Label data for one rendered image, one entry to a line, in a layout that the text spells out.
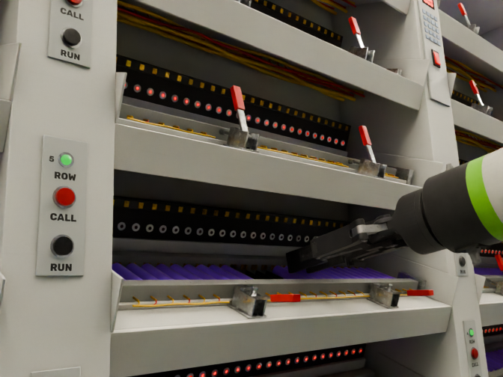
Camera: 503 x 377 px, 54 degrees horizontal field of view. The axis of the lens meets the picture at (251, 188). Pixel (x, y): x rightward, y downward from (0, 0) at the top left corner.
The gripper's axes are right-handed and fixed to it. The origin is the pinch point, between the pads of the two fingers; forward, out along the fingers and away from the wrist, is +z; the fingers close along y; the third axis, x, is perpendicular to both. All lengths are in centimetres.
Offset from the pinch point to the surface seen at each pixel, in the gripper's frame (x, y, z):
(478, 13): 74, 84, -5
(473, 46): 48, 53, -12
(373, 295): -5.8, 10.3, -1.2
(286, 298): -7.1, -16.1, -9.4
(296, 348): -12.0, -8.9, -2.4
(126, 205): 8.3, -24.8, 8.1
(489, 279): -3, 56, 1
